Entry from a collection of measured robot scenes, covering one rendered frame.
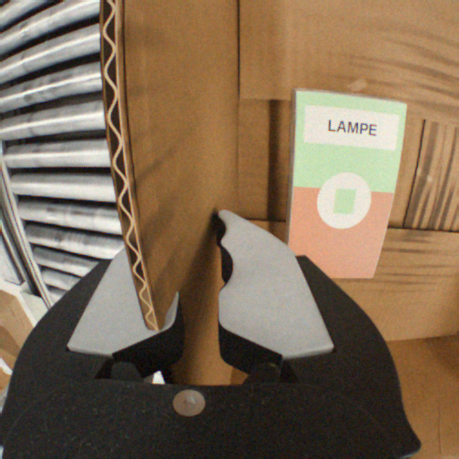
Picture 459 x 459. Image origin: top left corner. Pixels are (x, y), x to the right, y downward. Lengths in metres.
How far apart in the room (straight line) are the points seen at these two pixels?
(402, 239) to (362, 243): 0.06
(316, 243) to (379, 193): 0.06
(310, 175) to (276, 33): 0.10
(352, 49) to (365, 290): 0.20
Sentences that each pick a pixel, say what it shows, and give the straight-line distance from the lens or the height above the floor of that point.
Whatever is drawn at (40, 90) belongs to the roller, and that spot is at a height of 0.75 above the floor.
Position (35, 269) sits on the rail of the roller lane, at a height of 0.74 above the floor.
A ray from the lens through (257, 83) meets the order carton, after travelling 0.20.
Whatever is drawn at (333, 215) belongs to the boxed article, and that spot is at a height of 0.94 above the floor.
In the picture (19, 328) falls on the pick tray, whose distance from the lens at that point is 1.09.
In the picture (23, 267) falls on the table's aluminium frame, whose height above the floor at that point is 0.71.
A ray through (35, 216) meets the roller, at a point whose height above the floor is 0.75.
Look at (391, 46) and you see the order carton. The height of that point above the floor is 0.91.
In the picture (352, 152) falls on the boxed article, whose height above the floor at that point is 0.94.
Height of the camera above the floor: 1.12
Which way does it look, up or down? 58 degrees down
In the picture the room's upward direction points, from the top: 154 degrees counter-clockwise
